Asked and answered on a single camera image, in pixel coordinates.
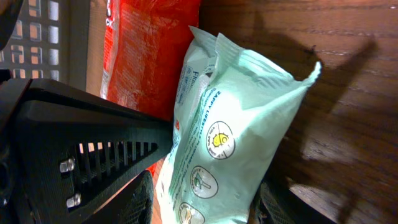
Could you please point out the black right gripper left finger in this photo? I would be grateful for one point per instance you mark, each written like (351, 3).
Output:
(133, 205)

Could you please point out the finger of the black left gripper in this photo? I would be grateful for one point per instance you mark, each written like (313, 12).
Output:
(65, 153)

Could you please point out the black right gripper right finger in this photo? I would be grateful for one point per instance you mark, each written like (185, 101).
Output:
(273, 204)

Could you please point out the white teal wipes packet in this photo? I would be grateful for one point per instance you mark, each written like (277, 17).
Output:
(232, 109)

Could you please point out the red snack packet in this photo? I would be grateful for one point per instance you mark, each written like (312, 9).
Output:
(145, 43)

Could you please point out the grey plastic mesh basket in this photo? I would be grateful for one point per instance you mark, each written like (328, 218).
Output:
(46, 39)

